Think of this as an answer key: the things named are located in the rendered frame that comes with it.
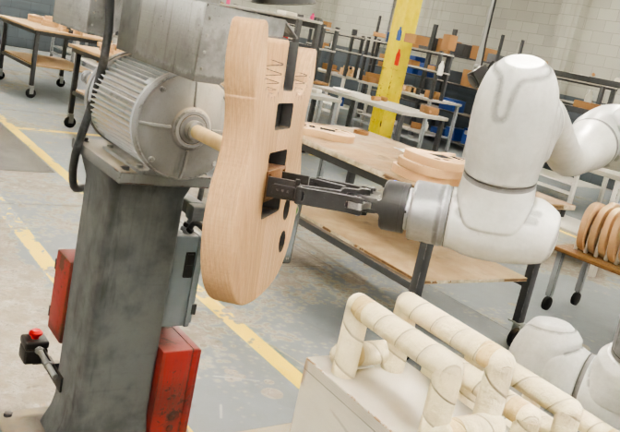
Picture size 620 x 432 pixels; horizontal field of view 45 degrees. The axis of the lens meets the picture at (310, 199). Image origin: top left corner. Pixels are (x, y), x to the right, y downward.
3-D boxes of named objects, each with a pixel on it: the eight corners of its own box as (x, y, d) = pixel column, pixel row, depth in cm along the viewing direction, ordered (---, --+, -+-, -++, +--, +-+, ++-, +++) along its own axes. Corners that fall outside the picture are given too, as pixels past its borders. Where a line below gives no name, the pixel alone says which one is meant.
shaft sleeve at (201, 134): (193, 140, 167) (188, 127, 165) (205, 136, 168) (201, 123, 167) (231, 161, 153) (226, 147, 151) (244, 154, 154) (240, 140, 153)
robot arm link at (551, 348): (508, 379, 193) (530, 301, 188) (578, 410, 183) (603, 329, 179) (486, 398, 179) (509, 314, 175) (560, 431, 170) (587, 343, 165)
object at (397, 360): (375, 364, 101) (391, 299, 99) (393, 361, 102) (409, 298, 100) (390, 375, 98) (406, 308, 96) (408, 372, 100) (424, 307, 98)
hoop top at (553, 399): (459, 356, 109) (464, 336, 109) (474, 354, 111) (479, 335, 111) (568, 429, 94) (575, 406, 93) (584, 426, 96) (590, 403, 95)
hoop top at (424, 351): (339, 312, 94) (344, 289, 93) (358, 311, 96) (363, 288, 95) (445, 390, 78) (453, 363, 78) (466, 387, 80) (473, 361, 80)
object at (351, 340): (326, 368, 96) (341, 301, 94) (345, 366, 98) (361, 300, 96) (340, 380, 93) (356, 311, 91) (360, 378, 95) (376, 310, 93)
